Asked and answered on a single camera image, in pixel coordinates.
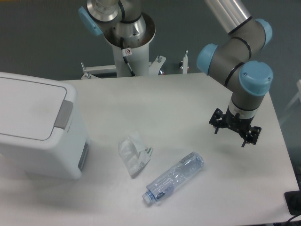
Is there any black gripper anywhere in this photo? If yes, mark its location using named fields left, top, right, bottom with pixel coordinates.
left=209, top=108, right=261, bottom=147

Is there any white plastic trash can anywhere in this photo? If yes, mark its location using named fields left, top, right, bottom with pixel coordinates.
left=0, top=73, right=90, bottom=179

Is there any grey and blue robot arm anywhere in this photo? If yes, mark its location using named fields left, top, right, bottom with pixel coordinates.
left=78, top=0, right=273, bottom=145

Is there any crushed clear plastic bottle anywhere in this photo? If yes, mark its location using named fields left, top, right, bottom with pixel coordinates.
left=142, top=152, right=204, bottom=205

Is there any black device at table edge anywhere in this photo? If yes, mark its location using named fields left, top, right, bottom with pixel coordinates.
left=284, top=191, right=301, bottom=215

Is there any crumpled white plastic wrapper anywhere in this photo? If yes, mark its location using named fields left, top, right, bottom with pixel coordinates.
left=118, top=132, right=153, bottom=178

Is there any white metal frame bracket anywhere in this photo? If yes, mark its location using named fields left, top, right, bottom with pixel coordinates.
left=81, top=50, right=190, bottom=80

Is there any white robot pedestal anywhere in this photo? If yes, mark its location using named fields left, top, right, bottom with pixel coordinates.
left=104, top=12, right=156, bottom=77

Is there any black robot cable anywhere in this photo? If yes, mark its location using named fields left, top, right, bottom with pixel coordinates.
left=119, top=36, right=137, bottom=77

